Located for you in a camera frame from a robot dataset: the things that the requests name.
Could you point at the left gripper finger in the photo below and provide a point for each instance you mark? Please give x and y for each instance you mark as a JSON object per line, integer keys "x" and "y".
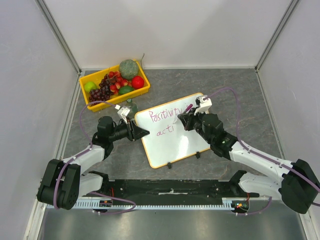
{"x": 138, "y": 130}
{"x": 139, "y": 135}

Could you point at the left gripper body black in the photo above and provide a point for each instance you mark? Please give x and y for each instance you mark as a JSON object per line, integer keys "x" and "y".
{"x": 130, "y": 129}

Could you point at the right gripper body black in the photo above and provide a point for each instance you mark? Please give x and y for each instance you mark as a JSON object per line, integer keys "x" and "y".
{"x": 189, "y": 120}

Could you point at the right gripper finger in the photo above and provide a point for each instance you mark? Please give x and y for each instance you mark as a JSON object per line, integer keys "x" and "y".
{"x": 186, "y": 122}
{"x": 187, "y": 116}

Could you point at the pink marker cap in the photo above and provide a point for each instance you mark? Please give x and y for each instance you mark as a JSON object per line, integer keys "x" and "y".
{"x": 188, "y": 108}

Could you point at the white whiteboard orange frame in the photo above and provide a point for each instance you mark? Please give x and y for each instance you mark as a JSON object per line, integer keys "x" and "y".
{"x": 167, "y": 141}

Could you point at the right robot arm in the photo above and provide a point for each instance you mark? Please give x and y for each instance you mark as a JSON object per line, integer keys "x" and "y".
{"x": 292, "y": 182}

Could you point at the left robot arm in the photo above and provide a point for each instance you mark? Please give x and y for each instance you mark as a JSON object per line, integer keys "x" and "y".
{"x": 64, "y": 181}

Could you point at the small glass bottle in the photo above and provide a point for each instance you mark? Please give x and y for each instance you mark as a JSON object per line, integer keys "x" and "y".
{"x": 132, "y": 106}

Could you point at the green mango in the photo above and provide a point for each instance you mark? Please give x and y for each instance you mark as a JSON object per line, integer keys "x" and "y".
{"x": 125, "y": 90}

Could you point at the purple grape bunch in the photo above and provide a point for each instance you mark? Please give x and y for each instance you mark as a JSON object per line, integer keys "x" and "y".
{"x": 105, "y": 90}

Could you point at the red apple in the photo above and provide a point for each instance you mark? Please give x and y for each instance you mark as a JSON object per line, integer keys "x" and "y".
{"x": 137, "y": 82}

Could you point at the yellow plastic bin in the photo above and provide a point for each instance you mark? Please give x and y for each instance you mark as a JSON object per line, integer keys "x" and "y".
{"x": 115, "y": 99}

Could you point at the green melon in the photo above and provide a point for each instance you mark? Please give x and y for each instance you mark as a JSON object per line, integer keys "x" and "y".
{"x": 128, "y": 69}

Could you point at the green apple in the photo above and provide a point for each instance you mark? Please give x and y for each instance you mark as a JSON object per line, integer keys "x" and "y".
{"x": 89, "y": 86}

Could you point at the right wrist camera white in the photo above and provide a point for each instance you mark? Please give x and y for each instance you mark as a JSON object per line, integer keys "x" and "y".
{"x": 203, "y": 103}

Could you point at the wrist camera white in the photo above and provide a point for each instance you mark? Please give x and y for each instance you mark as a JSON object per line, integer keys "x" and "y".
{"x": 203, "y": 103}
{"x": 123, "y": 112}

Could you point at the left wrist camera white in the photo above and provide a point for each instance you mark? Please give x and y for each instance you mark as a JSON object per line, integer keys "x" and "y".
{"x": 123, "y": 112}

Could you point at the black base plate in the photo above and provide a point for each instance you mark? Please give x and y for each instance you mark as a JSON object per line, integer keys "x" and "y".
{"x": 174, "y": 192}

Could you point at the light blue cable duct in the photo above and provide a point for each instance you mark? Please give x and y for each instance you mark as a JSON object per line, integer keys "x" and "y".
{"x": 100, "y": 203}

